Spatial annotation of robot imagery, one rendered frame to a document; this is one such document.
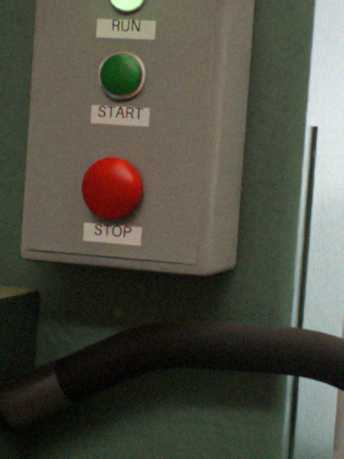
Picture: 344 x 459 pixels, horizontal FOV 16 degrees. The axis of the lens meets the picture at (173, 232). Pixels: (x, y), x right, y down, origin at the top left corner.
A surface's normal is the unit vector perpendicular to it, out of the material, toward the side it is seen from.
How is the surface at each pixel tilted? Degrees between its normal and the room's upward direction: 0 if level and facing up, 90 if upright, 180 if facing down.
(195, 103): 90
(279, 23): 90
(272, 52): 90
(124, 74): 90
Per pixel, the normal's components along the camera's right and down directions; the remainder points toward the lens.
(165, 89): -0.27, 0.04
